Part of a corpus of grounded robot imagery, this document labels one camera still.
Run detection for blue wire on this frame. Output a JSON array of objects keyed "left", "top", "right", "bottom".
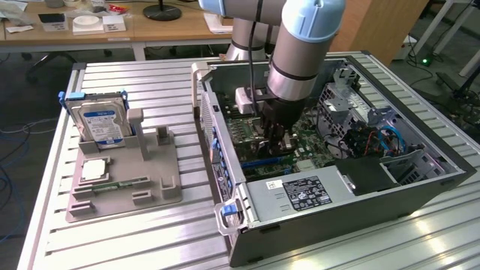
[{"left": 376, "top": 125, "right": 409, "bottom": 155}]

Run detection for black office chair base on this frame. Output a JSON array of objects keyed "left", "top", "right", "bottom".
[{"left": 20, "top": 47, "right": 113, "bottom": 84}]

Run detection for white box black lid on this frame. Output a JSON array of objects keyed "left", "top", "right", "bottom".
[{"left": 37, "top": 13, "right": 71, "bottom": 33}]

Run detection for silver CPU chip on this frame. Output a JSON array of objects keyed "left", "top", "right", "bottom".
[{"left": 80, "top": 160, "right": 111, "bottom": 181}]

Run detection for black round lamp base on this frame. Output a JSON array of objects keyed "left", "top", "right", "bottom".
[{"left": 141, "top": 3, "right": 183, "bottom": 22}]

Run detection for grey tilted disk bay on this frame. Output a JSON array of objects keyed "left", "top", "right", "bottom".
[{"left": 380, "top": 148, "right": 425, "bottom": 184}]

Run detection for grey parts rack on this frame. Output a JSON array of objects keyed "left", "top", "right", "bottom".
[{"left": 65, "top": 108, "right": 184, "bottom": 224}]

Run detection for hard disk in blue caddy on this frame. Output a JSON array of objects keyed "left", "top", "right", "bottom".
[{"left": 56, "top": 88, "right": 131, "bottom": 149}]

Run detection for wooden desk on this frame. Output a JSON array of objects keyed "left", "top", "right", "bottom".
[{"left": 0, "top": 0, "right": 285, "bottom": 54}]

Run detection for white box with bowl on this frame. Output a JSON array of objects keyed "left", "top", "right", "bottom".
[{"left": 71, "top": 15, "right": 105, "bottom": 37}]

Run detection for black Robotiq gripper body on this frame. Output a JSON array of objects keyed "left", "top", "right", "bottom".
[{"left": 260, "top": 96, "right": 307, "bottom": 136}]

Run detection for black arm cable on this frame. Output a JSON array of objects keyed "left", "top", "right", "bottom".
[{"left": 245, "top": 0, "right": 264, "bottom": 116}]

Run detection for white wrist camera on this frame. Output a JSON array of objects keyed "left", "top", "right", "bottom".
[{"left": 233, "top": 87, "right": 265, "bottom": 115}]

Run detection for green motherboard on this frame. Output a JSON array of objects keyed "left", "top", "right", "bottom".
[{"left": 217, "top": 92, "right": 339, "bottom": 182}]

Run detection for wooden cabinet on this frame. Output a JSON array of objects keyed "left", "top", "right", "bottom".
[{"left": 329, "top": 0, "right": 431, "bottom": 64}]

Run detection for black open PC case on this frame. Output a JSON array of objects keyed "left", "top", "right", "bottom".
[{"left": 191, "top": 55, "right": 477, "bottom": 268}]

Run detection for CPU socket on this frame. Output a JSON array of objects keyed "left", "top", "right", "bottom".
[{"left": 248, "top": 116, "right": 264, "bottom": 138}]

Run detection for white papers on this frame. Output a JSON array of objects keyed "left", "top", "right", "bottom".
[{"left": 203, "top": 12, "right": 236, "bottom": 35}]

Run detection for clear plastic bag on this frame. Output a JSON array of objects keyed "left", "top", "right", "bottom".
[{"left": 0, "top": 2, "right": 37, "bottom": 26}]

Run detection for grey power supply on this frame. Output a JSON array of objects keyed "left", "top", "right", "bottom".
[{"left": 245, "top": 165, "right": 356, "bottom": 223}]

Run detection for metal disk bay cage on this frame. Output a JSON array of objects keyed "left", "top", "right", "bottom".
[{"left": 317, "top": 82, "right": 376, "bottom": 141}]

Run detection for green RAM stick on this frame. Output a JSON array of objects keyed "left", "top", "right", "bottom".
[{"left": 91, "top": 179, "right": 149, "bottom": 192}]

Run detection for white desk frame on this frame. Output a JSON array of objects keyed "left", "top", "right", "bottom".
[{"left": 409, "top": 0, "right": 480, "bottom": 77}]

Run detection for small white labelled box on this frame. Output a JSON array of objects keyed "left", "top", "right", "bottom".
[{"left": 101, "top": 15, "right": 127, "bottom": 33}]

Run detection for blue expansion slot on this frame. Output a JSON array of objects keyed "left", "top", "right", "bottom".
[{"left": 239, "top": 156, "right": 287, "bottom": 170}]

